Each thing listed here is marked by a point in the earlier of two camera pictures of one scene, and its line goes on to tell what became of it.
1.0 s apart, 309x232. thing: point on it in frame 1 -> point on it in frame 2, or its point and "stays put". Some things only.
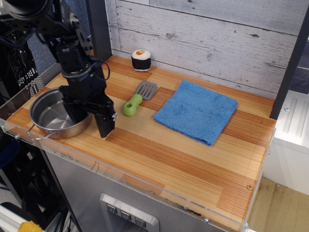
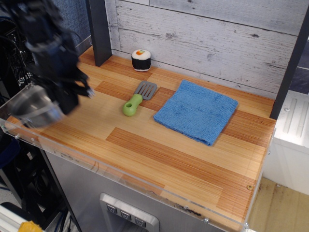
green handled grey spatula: x=146 y=90 stays put
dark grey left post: x=100 y=29 stays put
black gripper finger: x=106 y=123 -> x=67 y=100
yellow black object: x=29 y=226 stays put
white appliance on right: x=287 y=161 stays put
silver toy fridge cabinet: x=102 y=201 stays put
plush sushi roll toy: x=141 y=60 stays put
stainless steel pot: x=48 y=110 -> x=36 y=107
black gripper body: x=86 y=86 -> x=53 y=60
